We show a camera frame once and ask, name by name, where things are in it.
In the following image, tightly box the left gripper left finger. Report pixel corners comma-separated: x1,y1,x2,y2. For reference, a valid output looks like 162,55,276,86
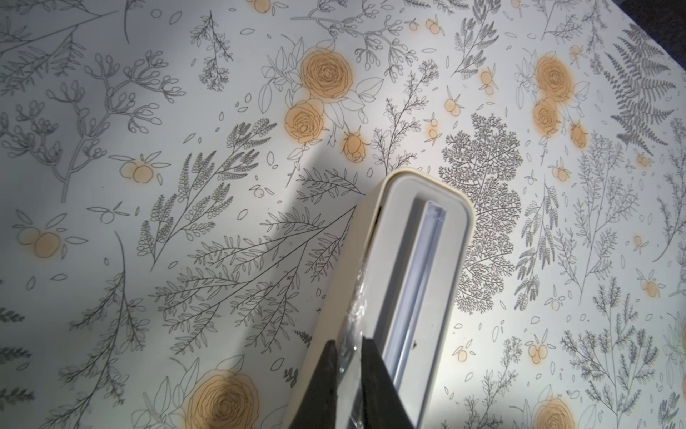
289,340,339,429

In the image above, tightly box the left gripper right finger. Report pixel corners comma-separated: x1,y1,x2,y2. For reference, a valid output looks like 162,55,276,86
361,338,414,429

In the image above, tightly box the clear plastic wrap sheet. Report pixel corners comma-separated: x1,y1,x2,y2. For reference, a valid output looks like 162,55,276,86
335,270,367,428

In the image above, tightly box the cream plastic wrap dispenser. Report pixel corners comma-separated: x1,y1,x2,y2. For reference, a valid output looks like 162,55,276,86
284,168,475,425

